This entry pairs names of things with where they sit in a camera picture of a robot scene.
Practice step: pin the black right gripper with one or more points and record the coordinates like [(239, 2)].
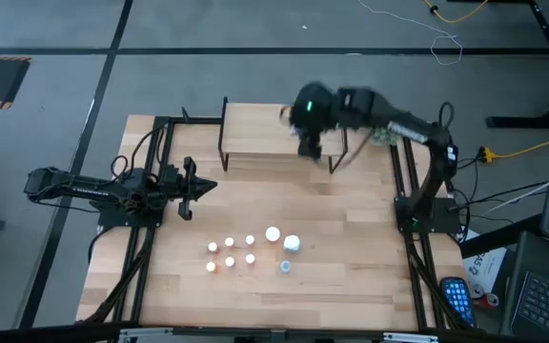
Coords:
[(312, 109)]

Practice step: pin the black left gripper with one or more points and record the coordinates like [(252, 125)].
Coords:
[(174, 183)]

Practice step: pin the small orange medicine bottle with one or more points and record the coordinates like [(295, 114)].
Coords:
[(212, 247)]

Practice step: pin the large orange medicine bottle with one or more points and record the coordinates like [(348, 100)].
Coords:
[(272, 234)]

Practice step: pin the large clear medicine bottle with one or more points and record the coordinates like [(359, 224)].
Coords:
[(291, 243)]

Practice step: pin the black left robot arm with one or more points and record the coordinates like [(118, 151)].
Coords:
[(88, 188)]

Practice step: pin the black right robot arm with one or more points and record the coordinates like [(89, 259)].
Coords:
[(439, 157)]

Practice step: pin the wooden shelf black metal legs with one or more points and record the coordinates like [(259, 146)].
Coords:
[(255, 128)]

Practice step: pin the green succulent in white pot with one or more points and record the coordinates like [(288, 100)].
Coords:
[(383, 138)]

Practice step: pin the white printed cardboard box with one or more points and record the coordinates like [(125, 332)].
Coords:
[(486, 264)]

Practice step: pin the black smartphone lit screen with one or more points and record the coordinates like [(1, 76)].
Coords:
[(458, 300)]

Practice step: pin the black keyboard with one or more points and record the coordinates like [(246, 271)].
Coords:
[(541, 300)]

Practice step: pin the black aluminium frame rail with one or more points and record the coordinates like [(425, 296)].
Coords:
[(395, 167), (120, 305), (139, 305), (410, 167)]

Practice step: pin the black metal camera bar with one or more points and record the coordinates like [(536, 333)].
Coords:
[(208, 334)]

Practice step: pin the black desk frame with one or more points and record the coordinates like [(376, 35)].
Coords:
[(513, 122)]

